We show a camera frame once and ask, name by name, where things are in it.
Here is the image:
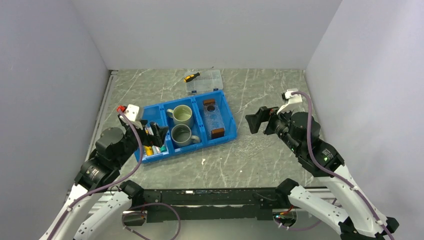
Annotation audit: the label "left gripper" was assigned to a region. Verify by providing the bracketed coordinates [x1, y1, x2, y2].
[114, 119, 169, 167]

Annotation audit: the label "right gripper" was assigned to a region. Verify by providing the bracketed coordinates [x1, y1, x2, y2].
[245, 102, 302, 154]

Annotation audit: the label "grey ceramic mug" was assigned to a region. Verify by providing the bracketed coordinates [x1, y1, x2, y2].
[170, 124, 201, 148]

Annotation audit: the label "light green ceramic mug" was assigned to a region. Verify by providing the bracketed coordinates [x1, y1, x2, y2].
[166, 104, 194, 128]

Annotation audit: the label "blue three-compartment plastic bin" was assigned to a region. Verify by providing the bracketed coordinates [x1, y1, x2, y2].
[141, 90, 237, 164]

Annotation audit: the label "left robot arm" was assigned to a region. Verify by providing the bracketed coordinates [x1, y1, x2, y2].
[41, 111, 169, 240]

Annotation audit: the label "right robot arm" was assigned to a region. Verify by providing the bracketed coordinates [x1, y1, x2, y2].
[245, 106, 400, 240]

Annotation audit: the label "white teal toothpaste tube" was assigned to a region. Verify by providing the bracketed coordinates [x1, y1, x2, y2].
[152, 144, 168, 154]

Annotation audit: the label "yellow toothpaste tube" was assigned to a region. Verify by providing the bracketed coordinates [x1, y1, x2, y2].
[144, 146, 154, 157]

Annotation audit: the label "clear toothbrush holder brown ends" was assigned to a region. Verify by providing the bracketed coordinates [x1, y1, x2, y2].
[203, 98, 225, 140]

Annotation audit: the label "clear plastic organizer box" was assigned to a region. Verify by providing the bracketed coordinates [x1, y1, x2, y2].
[182, 69, 224, 95]

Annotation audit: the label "yellow black screwdriver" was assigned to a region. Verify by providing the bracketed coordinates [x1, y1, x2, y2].
[183, 66, 214, 83]

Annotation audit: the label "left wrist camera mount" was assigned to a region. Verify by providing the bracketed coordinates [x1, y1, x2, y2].
[116, 104, 144, 129]

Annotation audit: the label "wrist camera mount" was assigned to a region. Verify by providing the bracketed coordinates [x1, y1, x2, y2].
[116, 104, 144, 129]
[277, 88, 303, 114]

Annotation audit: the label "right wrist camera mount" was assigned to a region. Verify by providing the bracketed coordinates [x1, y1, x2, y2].
[277, 88, 303, 114]

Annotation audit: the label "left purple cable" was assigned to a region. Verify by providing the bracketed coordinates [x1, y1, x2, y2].
[46, 110, 182, 240]

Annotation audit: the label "purple cable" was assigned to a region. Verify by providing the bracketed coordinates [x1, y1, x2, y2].
[273, 91, 395, 240]
[46, 110, 182, 240]

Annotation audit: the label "aluminium side rail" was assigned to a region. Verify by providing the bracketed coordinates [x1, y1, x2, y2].
[85, 70, 119, 161]

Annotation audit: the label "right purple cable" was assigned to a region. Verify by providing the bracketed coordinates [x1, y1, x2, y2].
[273, 91, 395, 240]

